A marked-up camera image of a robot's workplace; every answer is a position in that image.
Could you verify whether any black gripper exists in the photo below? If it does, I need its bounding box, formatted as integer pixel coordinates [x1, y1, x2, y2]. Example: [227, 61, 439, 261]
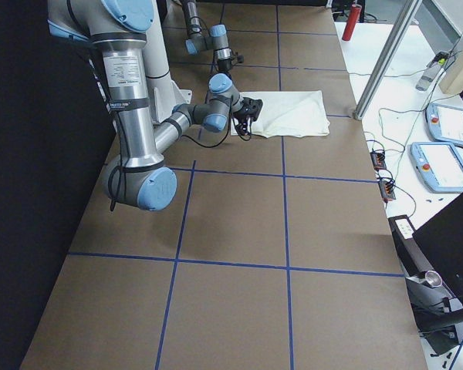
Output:
[217, 58, 233, 75]
[233, 106, 255, 138]

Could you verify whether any cream long sleeve shirt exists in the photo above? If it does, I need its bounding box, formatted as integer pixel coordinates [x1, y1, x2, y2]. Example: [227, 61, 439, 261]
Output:
[242, 90, 330, 138]

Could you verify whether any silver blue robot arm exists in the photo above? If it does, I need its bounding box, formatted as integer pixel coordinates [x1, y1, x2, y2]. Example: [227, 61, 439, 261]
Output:
[181, 0, 235, 76]
[48, 1, 262, 211]

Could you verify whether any black orange connector box far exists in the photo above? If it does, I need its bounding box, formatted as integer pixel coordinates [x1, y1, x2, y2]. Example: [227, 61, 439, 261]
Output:
[370, 151, 387, 171]

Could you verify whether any black orange connector box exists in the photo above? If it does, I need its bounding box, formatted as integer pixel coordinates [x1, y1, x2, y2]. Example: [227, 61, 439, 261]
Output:
[378, 178, 396, 204]
[370, 151, 387, 171]

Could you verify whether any red cylinder bottle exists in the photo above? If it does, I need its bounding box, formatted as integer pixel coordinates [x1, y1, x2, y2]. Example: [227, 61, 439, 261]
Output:
[342, 2, 363, 42]

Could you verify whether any black orange connector box near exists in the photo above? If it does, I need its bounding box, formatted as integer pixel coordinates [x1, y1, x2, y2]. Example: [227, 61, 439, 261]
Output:
[378, 178, 396, 204]

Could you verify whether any near teach pendant tablet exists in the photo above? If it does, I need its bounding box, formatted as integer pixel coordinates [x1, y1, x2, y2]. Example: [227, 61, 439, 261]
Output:
[410, 142, 463, 193]

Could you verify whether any teach pendant tablet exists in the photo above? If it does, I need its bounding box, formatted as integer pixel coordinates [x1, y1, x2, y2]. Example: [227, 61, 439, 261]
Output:
[410, 142, 463, 193]
[425, 103, 463, 148]

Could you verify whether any far teach pendant tablet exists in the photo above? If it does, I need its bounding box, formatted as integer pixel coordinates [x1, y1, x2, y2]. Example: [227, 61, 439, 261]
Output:
[425, 103, 463, 148]

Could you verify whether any black box with label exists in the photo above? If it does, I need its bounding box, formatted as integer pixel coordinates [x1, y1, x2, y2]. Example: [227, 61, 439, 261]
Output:
[388, 215, 437, 278]

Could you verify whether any wooden beam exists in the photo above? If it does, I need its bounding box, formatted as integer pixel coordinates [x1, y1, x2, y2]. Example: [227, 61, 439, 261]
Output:
[439, 52, 463, 95]

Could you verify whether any black laptop monitor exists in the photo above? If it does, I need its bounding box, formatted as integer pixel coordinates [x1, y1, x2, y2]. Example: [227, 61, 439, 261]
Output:
[413, 193, 463, 304]

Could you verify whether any silver metal cup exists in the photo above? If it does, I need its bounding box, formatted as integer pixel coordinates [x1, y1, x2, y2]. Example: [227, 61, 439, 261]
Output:
[423, 271, 443, 288]

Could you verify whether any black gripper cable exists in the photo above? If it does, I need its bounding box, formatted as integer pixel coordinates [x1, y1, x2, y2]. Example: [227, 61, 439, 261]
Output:
[184, 115, 240, 149]

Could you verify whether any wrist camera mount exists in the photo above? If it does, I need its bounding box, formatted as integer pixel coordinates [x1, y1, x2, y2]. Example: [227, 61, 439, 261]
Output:
[242, 97, 263, 122]
[231, 52, 244, 66]

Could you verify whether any white pedestal column base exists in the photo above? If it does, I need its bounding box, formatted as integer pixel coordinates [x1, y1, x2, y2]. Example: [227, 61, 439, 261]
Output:
[142, 1, 192, 125]

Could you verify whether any aluminium frame post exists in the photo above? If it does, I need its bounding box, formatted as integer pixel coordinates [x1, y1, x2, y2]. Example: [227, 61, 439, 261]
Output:
[353, 0, 422, 120]

